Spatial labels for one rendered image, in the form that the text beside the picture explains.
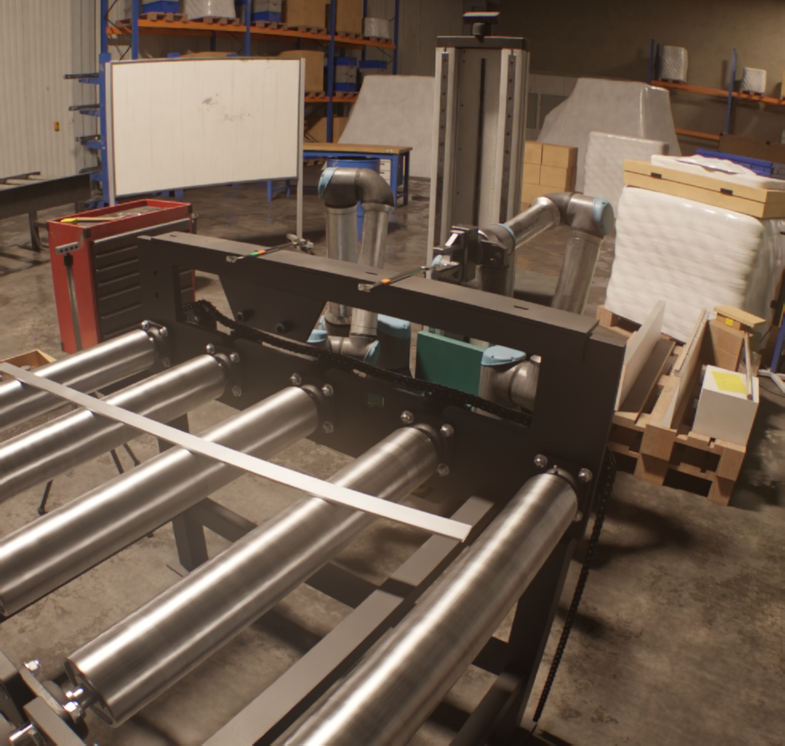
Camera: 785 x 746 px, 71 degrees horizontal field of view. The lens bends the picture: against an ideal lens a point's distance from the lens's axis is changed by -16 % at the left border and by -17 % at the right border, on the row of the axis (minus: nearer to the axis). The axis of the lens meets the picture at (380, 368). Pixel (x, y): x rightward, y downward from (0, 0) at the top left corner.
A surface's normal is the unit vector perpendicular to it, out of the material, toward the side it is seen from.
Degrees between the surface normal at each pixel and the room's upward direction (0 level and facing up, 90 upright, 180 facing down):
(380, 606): 0
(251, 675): 0
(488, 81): 90
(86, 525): 42
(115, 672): 37
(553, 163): 90
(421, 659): 20
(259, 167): 90
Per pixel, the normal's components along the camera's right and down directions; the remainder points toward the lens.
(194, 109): 0.52, 0.36
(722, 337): -0.89, 0.15
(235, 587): 0.58, -0.51
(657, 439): -0.56, 0.32
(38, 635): 0.04, -0.91
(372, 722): 0.38, -0.72
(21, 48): 0.83, 0.25
